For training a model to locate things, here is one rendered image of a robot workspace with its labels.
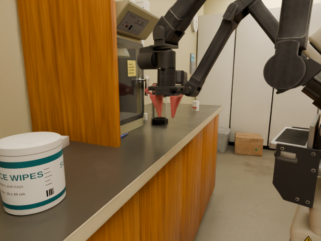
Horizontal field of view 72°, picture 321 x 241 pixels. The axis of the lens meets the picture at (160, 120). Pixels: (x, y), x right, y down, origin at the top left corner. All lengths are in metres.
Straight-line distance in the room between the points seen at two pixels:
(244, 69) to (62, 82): 3.24
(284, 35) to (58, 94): 0.87
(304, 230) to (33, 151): 0.73
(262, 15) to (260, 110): 2.99
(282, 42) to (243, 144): 3.20
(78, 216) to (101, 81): 0.54
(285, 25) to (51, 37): 0.86
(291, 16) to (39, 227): 0.66
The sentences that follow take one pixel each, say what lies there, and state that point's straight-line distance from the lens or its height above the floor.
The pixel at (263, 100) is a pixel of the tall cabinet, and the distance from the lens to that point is 3.93.
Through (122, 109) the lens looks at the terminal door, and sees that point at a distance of 1.07.
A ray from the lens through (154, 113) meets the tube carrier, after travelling 1.30.
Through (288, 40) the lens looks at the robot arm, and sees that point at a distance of 0.53.
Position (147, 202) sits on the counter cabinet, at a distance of 0.83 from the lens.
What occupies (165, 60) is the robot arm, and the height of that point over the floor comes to 1.27.
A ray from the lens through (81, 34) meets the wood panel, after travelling 0.97.
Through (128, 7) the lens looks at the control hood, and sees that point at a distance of 0.99.
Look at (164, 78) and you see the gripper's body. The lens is 0.68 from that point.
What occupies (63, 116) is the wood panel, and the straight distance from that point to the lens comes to 1.07.
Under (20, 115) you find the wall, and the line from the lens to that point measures 1.25.
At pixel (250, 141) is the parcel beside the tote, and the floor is 0.23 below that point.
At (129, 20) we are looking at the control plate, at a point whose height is 1.45.
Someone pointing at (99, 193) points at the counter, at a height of 0.94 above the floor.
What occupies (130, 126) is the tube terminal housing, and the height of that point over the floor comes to 0.96.
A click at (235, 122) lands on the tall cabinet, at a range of 4.00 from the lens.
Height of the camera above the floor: 1.23
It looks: 12 degrees down
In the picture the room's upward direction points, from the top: straight up
